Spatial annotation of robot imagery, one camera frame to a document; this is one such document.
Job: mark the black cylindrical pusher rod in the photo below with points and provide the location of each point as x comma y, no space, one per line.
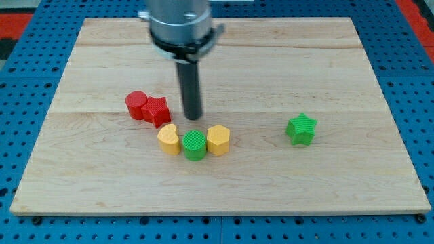
188,77

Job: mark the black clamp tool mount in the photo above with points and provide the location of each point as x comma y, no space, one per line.
189,53

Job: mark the yellow hexagon block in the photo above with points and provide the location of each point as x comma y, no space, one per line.
218,140

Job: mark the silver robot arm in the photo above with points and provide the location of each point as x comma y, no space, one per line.
183,31

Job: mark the red star block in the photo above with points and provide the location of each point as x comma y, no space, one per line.
156,111

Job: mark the red cylinder block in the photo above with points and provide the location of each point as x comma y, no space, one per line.
134,101

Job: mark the yellow heart block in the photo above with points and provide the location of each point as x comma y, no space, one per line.
169,140

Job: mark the green cylinder block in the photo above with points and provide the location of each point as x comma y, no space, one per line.
194,145

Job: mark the wooden board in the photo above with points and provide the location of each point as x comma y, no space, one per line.
92,159

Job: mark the green star block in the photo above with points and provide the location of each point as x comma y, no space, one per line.
301,129

